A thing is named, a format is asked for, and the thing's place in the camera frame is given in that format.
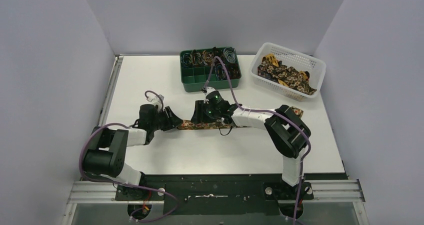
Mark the orange green patterned tie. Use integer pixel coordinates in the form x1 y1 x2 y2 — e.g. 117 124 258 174
176 106 304 131

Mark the rolled light blue tie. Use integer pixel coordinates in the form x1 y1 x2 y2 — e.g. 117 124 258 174
223 47 237 64

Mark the rolled tan patterned tie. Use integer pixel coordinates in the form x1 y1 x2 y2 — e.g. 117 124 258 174
202 50 214 67

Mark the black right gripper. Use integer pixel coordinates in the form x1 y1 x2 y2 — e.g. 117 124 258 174
192 100 221 124

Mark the rolled blue red tie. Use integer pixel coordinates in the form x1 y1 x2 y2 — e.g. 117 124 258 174
214 64 230 81

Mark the white plastic mesh basket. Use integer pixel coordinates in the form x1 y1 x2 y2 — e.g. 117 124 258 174
249 42 327 102

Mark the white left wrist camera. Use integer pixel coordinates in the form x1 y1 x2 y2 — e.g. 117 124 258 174
146 94 164 109

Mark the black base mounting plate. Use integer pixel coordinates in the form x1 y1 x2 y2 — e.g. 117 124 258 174
99 173 332 218

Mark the pile of patterned ties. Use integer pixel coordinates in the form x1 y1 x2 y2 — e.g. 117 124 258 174
257 53 317 95

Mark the rolled dark patterned tie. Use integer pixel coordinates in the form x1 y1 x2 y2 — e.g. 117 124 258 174
212 46 225 64

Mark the green divided organizer tray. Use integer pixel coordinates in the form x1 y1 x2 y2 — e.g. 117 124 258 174
179 47 242 93

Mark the rolled blue striped tie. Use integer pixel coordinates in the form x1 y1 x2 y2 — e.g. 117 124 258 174
180 52 193 69

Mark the rolled brown patterned tie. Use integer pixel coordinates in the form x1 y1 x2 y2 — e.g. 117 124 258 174
191 49 203 67

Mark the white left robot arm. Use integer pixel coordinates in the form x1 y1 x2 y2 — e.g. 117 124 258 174
78 104 183 200

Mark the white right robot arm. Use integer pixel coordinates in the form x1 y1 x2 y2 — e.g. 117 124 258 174
191 87 311 187

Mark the rolled dark red tie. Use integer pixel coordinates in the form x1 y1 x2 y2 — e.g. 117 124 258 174
227 63 241 80

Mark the aluminium frame rail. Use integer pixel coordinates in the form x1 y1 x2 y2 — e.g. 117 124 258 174
61 54 124 225

